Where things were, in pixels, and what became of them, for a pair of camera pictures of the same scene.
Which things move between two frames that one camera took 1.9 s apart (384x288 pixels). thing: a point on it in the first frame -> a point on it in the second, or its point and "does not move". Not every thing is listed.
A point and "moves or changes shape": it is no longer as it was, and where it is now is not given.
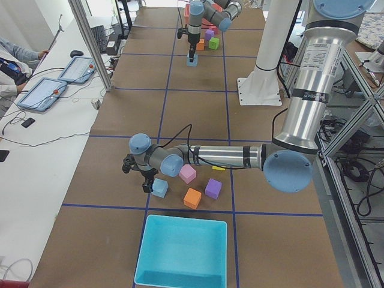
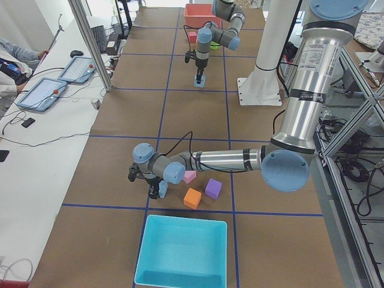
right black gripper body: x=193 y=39 -> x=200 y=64
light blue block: x=159 y=187 does not move
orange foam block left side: x=192 y=198 does not move
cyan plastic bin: x=177 y=251 does not move
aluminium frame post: x=78 y=8 does not move
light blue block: x=192 y=64 moves or changes shape
